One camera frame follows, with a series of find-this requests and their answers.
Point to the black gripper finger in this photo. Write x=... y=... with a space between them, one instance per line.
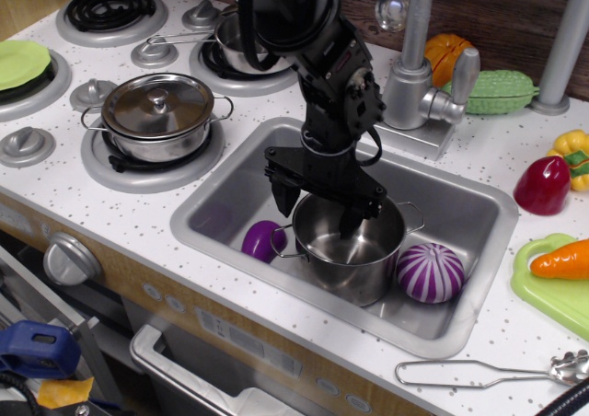
x=286 y=193
x=351 y=219

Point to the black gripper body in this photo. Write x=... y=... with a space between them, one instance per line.
x=335 y=177

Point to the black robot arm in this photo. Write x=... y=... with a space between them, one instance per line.
x=343 y=102

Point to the grey toy sink basin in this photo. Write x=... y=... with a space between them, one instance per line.
x=474 y=220

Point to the lidded steel pot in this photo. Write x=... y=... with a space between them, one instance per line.
x=159 y=117

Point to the purple toy eggplant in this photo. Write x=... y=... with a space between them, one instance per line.
x=261 y=240

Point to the purple striped toy onion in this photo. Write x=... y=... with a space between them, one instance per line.
x=430 y=273

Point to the silver toy faucet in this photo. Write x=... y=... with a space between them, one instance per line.
x=419 y=117

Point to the orange toy pumpkin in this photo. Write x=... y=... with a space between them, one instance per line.
x=443 y=51

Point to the hanging steel spoon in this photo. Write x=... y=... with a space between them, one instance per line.
x=391 y=15

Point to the green toy bitter gourd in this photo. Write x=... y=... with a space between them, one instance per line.
x=499 y=92

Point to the red toy bell pepper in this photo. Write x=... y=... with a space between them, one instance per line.
x=544 y=186

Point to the grey stove knob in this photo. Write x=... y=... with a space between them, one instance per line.
x=156 y=52
x=91 y=95
x=201 y=17
x=26 y=147

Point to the orange toy carrot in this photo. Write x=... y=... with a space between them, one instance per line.
x=569 y=262

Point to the grey oven knob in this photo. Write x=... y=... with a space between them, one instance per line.
x=68 y=262

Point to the green cutting board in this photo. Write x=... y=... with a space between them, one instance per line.
x=565 y=301

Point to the yellow toy bell pepper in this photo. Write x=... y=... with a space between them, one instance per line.
x=572 y=146

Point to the black coil burner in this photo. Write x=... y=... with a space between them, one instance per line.
x=107 y=15

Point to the green toy plate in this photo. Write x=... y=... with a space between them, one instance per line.
x=21 y=62

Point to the blue clamp tool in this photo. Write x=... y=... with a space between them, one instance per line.
x=35 y=350

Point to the yellow cloth piece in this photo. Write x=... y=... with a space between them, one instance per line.
x=57 y=393

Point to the steel saucepan with handle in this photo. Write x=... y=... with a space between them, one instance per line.
x=226 y=36

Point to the grey oven door handle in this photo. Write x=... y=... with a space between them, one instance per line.
x=146 y=352

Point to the grey vertical post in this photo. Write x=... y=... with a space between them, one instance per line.
x=552 y=99

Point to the steel wire-handled utensil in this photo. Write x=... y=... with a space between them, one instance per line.
x=569 y=370

